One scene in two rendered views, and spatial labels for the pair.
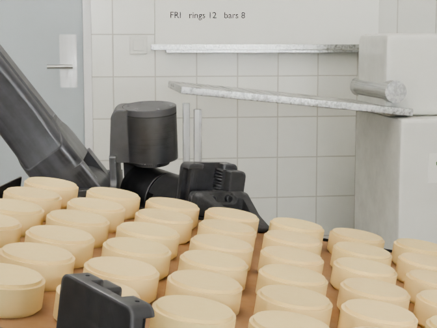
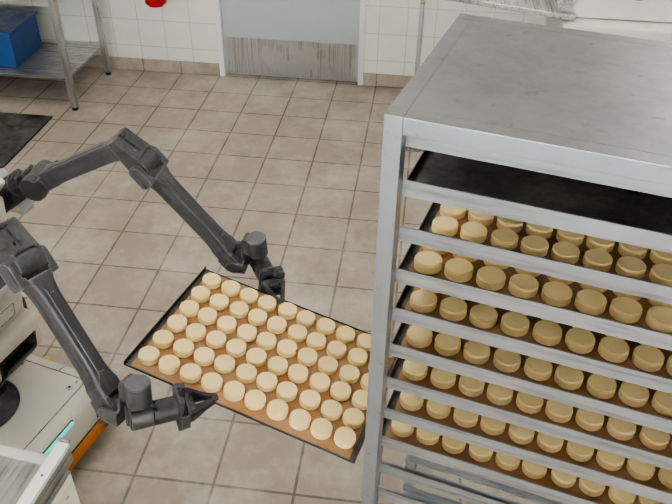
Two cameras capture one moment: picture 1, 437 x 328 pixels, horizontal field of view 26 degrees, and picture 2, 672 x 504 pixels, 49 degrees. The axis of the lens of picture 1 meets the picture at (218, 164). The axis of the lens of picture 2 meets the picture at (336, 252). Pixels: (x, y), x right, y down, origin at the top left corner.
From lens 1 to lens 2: 140 cm
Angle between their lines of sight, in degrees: 32
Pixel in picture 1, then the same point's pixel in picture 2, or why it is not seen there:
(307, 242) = (279, 327)
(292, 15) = not seen: outside the picture
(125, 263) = (205, 352)
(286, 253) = (264, 338)
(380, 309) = (267, 378)
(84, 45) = not seen: outside the picture
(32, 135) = (213, 243)
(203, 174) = (269, 271)
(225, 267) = (236, 352)
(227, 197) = (276, 282)
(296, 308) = (242, 377)
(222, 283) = (228, 363)
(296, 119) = not seen: outside the picture
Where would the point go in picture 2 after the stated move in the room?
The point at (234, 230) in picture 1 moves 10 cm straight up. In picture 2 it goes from (257, 319) to (255, 290)
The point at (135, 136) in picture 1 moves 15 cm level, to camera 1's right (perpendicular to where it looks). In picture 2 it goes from (249, 250) to (300, 259)
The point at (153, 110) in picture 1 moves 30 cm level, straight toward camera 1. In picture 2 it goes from (254, 244) to (218, 314)
